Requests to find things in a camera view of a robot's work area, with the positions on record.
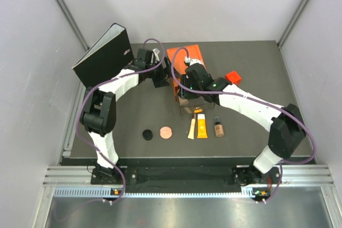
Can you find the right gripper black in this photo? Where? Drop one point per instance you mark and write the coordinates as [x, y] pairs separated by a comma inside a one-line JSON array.
[[184, 93]]

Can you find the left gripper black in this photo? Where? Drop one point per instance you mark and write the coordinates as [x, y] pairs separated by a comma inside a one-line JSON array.
[[165, 74]]

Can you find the foundation bottle lighter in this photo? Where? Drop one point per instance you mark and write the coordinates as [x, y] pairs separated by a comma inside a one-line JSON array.
[[183, 102]]

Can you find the clear pull-out drawer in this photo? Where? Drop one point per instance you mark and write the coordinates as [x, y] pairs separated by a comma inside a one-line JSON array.
[[197, 105]]

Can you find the orange drawer box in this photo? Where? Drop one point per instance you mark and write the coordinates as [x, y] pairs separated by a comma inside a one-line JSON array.
[[182, 61]]

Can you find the beige concealer tube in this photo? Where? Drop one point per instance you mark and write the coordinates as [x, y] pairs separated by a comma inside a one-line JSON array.
[[191, 133]]

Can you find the orange yellow cream tube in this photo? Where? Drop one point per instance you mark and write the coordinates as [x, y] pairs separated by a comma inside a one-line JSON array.
[[201, 130]]

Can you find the foundation bottle darker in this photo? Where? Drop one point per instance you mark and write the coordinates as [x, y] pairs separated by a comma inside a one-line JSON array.
[[218, 128]]

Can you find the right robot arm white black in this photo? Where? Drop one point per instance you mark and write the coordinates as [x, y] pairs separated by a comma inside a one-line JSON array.
[[284, 124]]

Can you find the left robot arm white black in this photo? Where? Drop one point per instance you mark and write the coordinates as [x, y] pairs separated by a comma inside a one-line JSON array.
[[99, 112]]

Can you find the pink round powder puff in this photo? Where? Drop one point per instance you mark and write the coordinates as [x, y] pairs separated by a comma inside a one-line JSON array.
[[166, 132]]

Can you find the red cube plug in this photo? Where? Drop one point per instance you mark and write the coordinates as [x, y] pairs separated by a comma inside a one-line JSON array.
[[233, 77]]

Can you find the black round compact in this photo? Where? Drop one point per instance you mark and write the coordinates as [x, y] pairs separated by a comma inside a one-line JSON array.
[[147, 134]]

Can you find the black binder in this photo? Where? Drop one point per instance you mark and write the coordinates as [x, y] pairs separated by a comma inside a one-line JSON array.
[[106, 58]]

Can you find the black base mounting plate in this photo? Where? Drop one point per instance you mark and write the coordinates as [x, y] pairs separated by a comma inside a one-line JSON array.
[[185, 175]]

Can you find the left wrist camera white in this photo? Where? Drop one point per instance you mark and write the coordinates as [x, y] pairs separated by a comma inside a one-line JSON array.
[[155, 56]]

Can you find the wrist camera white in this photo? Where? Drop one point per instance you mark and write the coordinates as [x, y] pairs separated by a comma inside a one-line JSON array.
[[155, 56], [191, 61]]

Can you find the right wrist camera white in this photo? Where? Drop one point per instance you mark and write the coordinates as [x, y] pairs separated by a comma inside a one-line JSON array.
[[191, 61]]

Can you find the grey cable duct strip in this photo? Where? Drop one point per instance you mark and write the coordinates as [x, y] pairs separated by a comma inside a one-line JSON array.
[[107, 192]]

